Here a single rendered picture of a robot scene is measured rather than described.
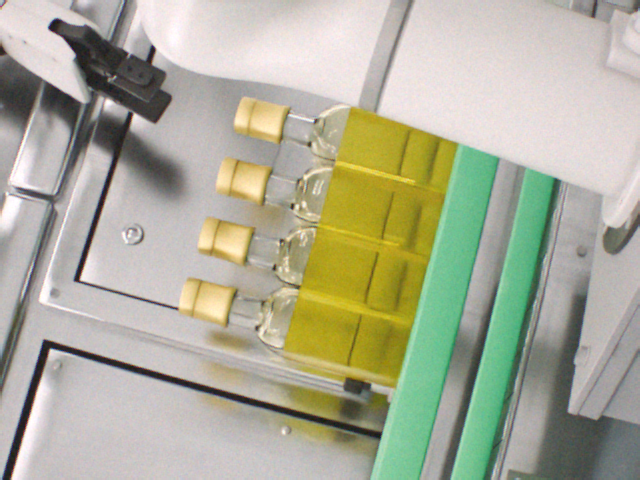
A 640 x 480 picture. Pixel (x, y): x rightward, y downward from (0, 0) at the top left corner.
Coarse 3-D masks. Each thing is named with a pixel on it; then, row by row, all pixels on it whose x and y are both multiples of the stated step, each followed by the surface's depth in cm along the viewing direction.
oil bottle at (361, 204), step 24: (312, 168) 118; (336, 168) 117; (312, 192) 117; (336, 192) 117; (360, 192) 117; (384, 192) 117; (408, 192) 117; (432, 192) 117; (312, 216) 116; (336, 216) 116; (360, 216) 116; (384, 216) 116; (408, 216) 116; (432, 216) 116; (384, 240) 116; (408, 240) 116; (432, 240) 116
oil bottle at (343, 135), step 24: (336, 120) 118; (360, 120) 118; (384, 120) 118; (312, 144) 119; (336, 144) 117; (360, 144) 117; (384, 144) 117; (408, 144) 117; (432, 144) 117; (456, 144) 118; (360, 168) 118; (384, 168) 117; (408, 168) 117; (432, 168) 117
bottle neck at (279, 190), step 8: (272, 176) 119; (280, 176) 119; (288, 176) 119; (272, 184) 118; (280, 184) 118; (288, 184) 118; (272, 192) 118; (280, 192) 118; (288, 192) 118; (264, 200) 119; (272, 200) 119; (280, 200) 118; (288, 200) 118; (288, 208) 119
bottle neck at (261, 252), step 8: (256, 232) 118; (256, 240) 117; (264, 240) 117; (272, 240) 117; (248, 248) 117; (256, 248) 117; (264, 248) 117; (272, 248) 117; (248, 256) 117; (256, 256) 117; (264, 256) 117; (272, 256) 117; (248, 264) 118; (256, 264) 118; (264, 264) 117; (272, 264) 117
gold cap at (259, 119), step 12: (240, 108) 119; (252, 108) 119; (264, 108) 119; (276, 108) 120; (288, 108) 120; (240, 120) 119; (252, 120) 119; (264, 120) 119; (276, 120) 119; (240, 132) 120; (252, 132) 120; (264, 132) 120; (276, 132) 119
